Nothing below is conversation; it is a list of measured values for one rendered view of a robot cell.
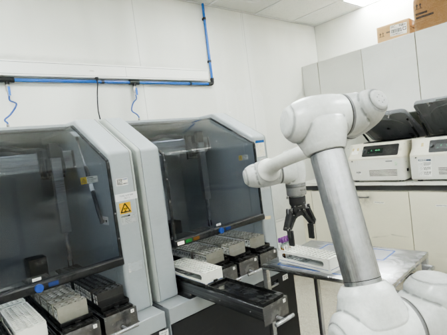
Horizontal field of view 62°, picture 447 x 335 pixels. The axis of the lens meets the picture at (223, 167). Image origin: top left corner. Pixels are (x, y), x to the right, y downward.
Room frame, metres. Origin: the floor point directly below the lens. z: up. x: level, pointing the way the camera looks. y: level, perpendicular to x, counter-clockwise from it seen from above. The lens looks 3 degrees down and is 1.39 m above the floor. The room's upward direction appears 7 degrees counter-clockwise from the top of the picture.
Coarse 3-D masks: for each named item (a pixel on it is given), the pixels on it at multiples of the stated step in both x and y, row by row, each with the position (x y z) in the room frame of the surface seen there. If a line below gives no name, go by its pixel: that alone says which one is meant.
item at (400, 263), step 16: (384, 256) 1.63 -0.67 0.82; (400, 256) 1.60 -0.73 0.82; (416, 256) 1.57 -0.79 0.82; (288, 272) 1.61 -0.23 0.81; (304, 272) 1.56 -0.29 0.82; (320, 272) 1.53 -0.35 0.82; (336, 272) 1.51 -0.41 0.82; (384, 272) 1.44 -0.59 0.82; (400, 272) 1.42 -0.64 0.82; (320, 288) 2.01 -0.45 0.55; (320, 304) 2.00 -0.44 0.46; (320, 320) 2.01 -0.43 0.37
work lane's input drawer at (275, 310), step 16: (192, 288) 1.62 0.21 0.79; (208, 288) 1.55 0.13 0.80; (224, 288) 1.53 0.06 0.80; (240, 288) 1.51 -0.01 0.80; (256, 288) 1.48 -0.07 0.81; (224, 304) 1.45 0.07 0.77; (240, 304) 1.38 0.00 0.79; (256, 304) 1.33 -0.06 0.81; (272, 304) 1.32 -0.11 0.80; (272, 320) 1.31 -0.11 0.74
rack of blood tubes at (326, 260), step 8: (288, 248) 1.73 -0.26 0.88; (296, 248) 1.71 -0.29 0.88; (304, 248) 1.69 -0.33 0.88; (312, 248) 1.68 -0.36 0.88; (280, 256) 1.72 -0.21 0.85; (296, 256) 1.71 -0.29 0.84; (304, 256) 1.60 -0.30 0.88; (312, 256) 1.56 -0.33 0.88; (320, 256) 1.55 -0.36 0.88; (328, 256) 1.54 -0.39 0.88; (336, 256) 1.53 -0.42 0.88; (296, 264) 1.64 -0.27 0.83; (304, 264) 1.60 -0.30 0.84; (312, 264) 1.63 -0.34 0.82; (320, 264) 1.61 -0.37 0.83; (328, 264) 1.50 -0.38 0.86; (336, 264) 1.52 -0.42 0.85; (328, 272) 1.50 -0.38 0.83
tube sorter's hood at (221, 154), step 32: (160, 128) 2.00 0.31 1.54; (192, 128) 2.10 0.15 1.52; (224, 128) 2.21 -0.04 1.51; (192, 160) 1.79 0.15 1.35; (224, 160) 1.93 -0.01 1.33; (256, 160) 2.07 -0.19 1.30; (192, 192) 1.78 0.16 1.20; (224, 192) 1.91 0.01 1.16; (256, 192) 2.06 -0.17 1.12; (192, 224) 1.76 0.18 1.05; (224, 224) 1.89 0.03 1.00
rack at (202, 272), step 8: (176, 264) 1.77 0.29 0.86; (184, 264) 1.75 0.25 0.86; (192, 264) 1.73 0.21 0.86; (200, 264) 1.72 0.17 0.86; (208, 264) 1.70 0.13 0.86; (176, 272) 1.75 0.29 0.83; (184, 272) 1.73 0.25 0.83; (192, 272) 1.64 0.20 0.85; (200, 272) 1.59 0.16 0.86; (208, 272) 1.58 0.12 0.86; (216, 272) 1.61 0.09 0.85; (200, 280) 1.60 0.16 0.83; (208, 280) 1.58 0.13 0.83
